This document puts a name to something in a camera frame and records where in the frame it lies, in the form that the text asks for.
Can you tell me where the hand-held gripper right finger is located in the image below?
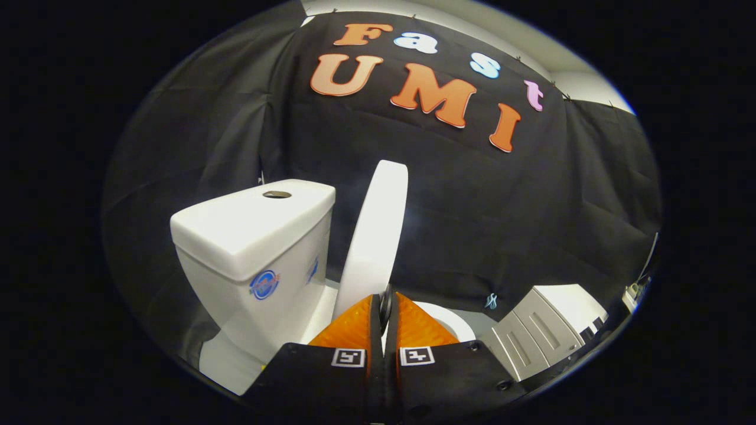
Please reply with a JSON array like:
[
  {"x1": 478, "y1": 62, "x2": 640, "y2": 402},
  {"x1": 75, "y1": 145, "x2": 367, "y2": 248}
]
[{"x1": 384, "y1": 283, "x2": 526, "y2": 423}]

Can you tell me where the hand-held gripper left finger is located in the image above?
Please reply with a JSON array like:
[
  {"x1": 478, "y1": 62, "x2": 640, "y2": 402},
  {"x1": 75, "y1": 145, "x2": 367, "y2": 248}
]
[{"x1": 245, "y1": 283, "x2": 385, "y2": 423}]

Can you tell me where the white cabinet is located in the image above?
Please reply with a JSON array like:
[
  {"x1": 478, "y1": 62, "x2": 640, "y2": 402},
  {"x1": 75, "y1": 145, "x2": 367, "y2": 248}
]
[{"x1": 480, "y1": 285, "x2": 610, "y2": 383}]

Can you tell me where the black backdrop cloth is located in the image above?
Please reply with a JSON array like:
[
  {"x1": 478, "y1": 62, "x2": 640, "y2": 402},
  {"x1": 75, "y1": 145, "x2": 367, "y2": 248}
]
[{"x1": 102, "y1": 3, "x2": 662, "y2": 367}]

